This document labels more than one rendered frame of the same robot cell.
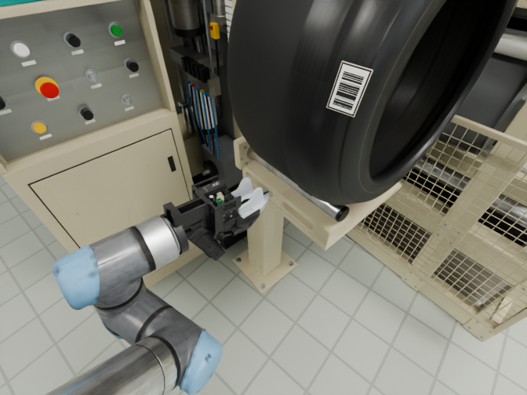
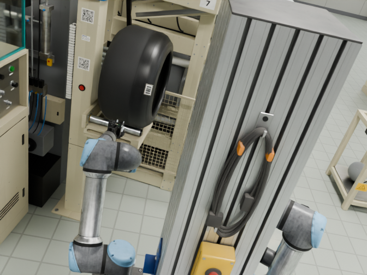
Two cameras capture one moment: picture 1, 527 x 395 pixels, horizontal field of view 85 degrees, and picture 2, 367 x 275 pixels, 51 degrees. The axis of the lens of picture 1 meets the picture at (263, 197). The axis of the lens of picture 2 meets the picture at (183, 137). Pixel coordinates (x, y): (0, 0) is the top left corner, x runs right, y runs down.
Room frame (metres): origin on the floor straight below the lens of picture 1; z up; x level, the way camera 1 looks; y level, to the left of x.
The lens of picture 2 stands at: (-1.15, 1.06, 2.18)
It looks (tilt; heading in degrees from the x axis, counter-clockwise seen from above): 31 degrees down; 315
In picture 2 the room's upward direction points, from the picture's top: 14 degrees clockwise
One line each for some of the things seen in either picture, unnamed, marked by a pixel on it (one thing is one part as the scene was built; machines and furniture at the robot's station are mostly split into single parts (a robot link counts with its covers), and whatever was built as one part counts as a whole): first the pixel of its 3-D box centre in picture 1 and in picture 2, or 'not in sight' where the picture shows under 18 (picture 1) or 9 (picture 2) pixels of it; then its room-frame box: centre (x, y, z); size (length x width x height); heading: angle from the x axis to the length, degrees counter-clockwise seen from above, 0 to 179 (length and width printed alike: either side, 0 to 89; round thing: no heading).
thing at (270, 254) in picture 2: not in sight; (276, 261); (-0.68, -0.17, 0.94); 0.11 x 0.08 x 0.11; 24
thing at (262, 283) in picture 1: (264, 262); (75, 205); (0.86, -0.01, 0.01); 0.27 x 0.27 x 0.02; 40
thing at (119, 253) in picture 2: not in sight; (118, 258); (-0.31, 0.40, 0.88); 0.13 x 0.12 x 0.14; 58
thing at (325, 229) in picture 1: (291, 193); (113, 133); (0.59, -0.08, 0.83); 0.36 x 0.09 x 0.06; 40
